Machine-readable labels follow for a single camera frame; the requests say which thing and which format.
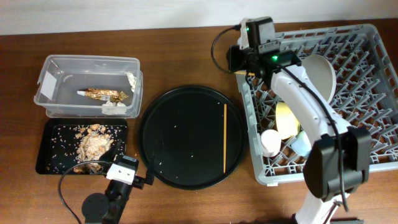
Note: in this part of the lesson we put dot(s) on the light blue cup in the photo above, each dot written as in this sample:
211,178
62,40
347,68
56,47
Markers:
301,145

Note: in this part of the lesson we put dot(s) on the clear plastic bin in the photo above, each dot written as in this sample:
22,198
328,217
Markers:
63,75

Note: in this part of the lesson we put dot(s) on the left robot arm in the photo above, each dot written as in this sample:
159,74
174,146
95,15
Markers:
109,206

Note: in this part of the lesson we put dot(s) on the yellow bowl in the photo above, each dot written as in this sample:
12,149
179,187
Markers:
287,124

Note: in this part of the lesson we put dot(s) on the black rectangular tray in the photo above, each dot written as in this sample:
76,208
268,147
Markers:
62,137

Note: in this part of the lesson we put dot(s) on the grey dishwasher rack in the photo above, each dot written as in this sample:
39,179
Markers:
365,95

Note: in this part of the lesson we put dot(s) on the grey round plate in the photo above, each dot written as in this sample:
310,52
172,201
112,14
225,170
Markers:
321,74

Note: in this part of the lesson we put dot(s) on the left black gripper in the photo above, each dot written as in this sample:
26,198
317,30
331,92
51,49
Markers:
138,182

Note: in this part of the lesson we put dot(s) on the food scraps and rice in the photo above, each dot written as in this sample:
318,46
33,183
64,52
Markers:
95,140

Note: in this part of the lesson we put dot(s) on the round black serving tray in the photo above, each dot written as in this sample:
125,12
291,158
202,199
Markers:
183,127

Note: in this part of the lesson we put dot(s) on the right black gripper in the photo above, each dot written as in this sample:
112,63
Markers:
234,53

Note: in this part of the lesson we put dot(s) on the white napkin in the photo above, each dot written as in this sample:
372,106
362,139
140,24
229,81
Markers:
113,108

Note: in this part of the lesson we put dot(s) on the pink cup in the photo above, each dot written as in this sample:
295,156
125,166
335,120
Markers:
271,143

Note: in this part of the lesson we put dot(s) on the wooden chopstick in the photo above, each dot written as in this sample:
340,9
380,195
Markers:
242,72
224,136

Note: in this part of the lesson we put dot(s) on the brown snack wrapper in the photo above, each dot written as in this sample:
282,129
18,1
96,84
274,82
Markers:
103,94

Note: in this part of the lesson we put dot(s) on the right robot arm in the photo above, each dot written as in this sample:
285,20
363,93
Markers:
340,157

